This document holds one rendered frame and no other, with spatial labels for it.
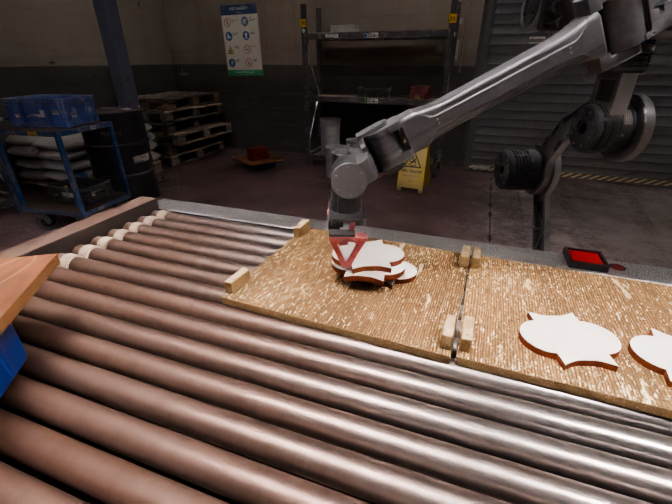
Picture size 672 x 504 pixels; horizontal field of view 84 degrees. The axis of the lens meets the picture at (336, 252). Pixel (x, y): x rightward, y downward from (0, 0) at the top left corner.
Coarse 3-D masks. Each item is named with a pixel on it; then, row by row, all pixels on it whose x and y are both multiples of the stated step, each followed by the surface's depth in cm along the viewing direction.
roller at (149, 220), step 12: (144, 216) 108; (168, 228) 104; (180, 228) 102; (192, 228) 101; (204, 228) 101; (216, 228) 100; (240, 240) 97; (252, 240) 96; (264, 240) 95; (276, 240) 94; (288, 240) 94
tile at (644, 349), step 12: (636, 336) 57; (648, 336) 57; (660, 336) 57; (636, 348) 55; (648, 348) 55; (660, 348) 55; (636, 360) 54; (648, 360) 52; (660, 360) 52; (660, 372) 52
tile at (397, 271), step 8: (336, 264) 72; (400, 264) 72; (344, 272) 71; (360, 272) 69; (368, 272) 69; (376, 272) 69; (384, 272) 69; (392, 272) 69; (400, 272) 70; (344, 280) 69; (352, 280) 69; (360, 280) 69; (368, 280) 69; (376, 280) 68
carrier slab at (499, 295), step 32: (480, 288) 71; (512, 288) 71; (544, 288) 71; (576, 288) 71; (608, 288) 71; (640, 288) 71; (480, 320) 62; (512, 320) 62; (608, 320) 62; (640, 320) 62; (480, 352) 56; (512, 352) 56; (544, 384) 51; (576, 384) 50; (608, 384) 50; (640, 384) 50
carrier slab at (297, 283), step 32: (288, 256) 83; (320, 256) 83; (416, 256) 83; (448, 256) 83; (256, 288) 71; (288, 288) 71; (320, 288) 71; (352, 288) 71; (384, 288) 71; (416, 288) 71; (448, 288) 71; (288, 320) 64; (320, 320) 62; (352, 320) 62; (384, 320) 62; (416, 320) 62; (416, 352) 57; (448, 352) 56
